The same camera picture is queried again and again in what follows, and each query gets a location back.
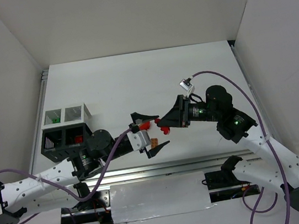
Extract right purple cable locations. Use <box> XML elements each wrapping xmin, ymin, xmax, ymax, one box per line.
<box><xmin>191</xmin><ymin>61</ymin><xmax>294</xmax><ymax>224</ymax></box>

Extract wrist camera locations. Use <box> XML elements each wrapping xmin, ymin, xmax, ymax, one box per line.
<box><xmin>126</xmin><ymin>130</ymin><xmax>151</xmax><ymax>151</ymax></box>
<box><xmin>179</xmin><ymin>77</ymin><xmax>195</xmax><ymax>97</ymax></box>

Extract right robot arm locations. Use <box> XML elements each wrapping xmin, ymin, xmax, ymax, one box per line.
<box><xmin>157</xmin><ymin>85</ymin><xmax>299</xmax><ymax>212</ymax></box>

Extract purple cable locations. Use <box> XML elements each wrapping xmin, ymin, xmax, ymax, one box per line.
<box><xmin>0</xmin><ymin>126</ymin><xmax>152</xmax><ymax>224</ymax></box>
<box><xmin>191</xmin><ymin>61</ymin><xmax>294</xmax><ymax>224</ymax></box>

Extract aluminium frame rail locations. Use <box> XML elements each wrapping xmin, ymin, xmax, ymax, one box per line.
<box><xmin>99</xmin><ymin>150</ymin><xmax>260</xmax><ymax>188</ymax></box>

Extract orange flat lego plate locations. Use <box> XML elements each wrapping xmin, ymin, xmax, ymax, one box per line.
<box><xmin>150</xmin><ymin>138</ymin><xmax>159</xmax><ymax>149</ymax></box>

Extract silver tape sheet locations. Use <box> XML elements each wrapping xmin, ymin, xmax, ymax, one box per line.
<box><xmin>110</xmin><ymin>172</ymin><xmax>212</xmax><ymax>224</ymax></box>

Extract green square lego brick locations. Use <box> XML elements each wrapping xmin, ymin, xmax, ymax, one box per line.
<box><xmin>51</xmin><ymin>118</ymin><xmax>61</xmax><ymax>124</ymax></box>

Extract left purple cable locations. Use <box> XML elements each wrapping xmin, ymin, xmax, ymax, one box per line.
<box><xmin>0</xmin><ymin>126</ymin><xmax>152</xmax><ymax>224</ymax></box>

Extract black slatted container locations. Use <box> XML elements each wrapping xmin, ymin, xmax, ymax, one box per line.
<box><xmin>41</xmin><ymin>123</ymin><xmax>92</xmax><ymax>163</ymax></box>

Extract red curved lego brick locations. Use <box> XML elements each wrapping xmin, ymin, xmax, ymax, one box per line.
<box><xmin>139</xmin><ymin>122</ymin><xmax>151</xmax><ymax>131</ymax></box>

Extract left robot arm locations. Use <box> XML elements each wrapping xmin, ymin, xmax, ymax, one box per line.
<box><xmin>0</xmin><ymin>112</ymin><xmax>166</xmax><ymax>224</ymax></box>

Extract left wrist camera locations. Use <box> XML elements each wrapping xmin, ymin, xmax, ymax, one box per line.
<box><xmin>126</xmin><ymin>130</ymin><xmax>151</xmax><ymax>151</ymax></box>

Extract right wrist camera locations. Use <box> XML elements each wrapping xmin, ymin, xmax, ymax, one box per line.
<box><xmin>179</xmin><ymin>77</ymin><xmax>195</xmax><ymax>97</ymax></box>

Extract white slatted container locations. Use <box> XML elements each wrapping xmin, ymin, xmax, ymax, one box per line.
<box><xmin>41</xmin><ymin>103</ymin><xmax>92</xmax><ymax>130</ymax></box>

